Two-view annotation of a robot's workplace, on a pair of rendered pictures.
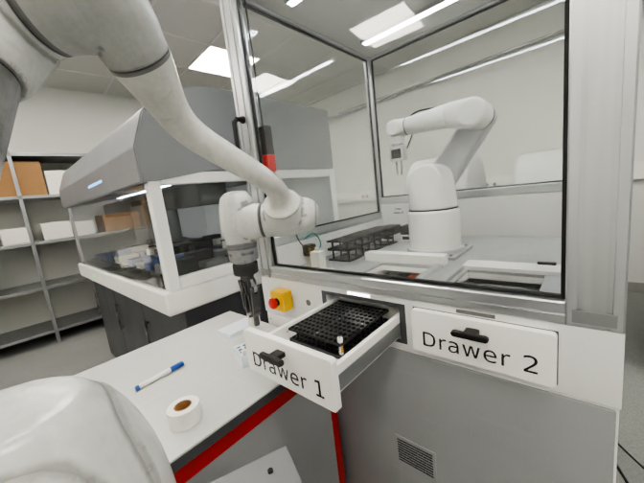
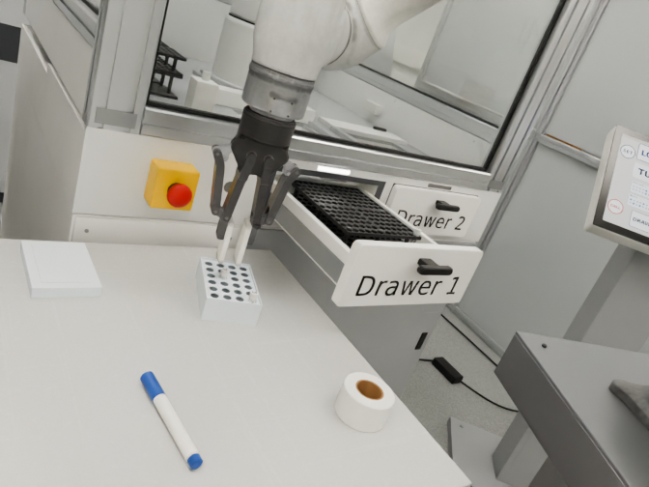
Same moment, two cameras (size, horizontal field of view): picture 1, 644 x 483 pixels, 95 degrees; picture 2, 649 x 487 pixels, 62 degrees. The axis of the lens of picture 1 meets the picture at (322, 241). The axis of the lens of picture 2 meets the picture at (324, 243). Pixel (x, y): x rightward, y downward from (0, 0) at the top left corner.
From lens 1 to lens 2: 1.16 m
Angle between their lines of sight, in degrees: 79
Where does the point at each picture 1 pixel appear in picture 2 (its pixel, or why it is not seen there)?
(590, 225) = (523, 121)
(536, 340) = (470, 204)
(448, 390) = not seen: hidden behind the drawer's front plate
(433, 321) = (413, 197)
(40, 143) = not seen: outside the picture
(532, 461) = not seen: hidden behind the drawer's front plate
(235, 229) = (330, 48)
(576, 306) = (491, 176)
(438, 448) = (349, 328)
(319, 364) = (470, 258)
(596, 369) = (481, 218)
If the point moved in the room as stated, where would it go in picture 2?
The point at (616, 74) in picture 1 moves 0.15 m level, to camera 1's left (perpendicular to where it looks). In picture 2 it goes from (575, 25) to (587, 19)
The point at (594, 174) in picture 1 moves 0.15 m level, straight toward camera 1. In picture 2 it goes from (541, 87) to (595, 106)
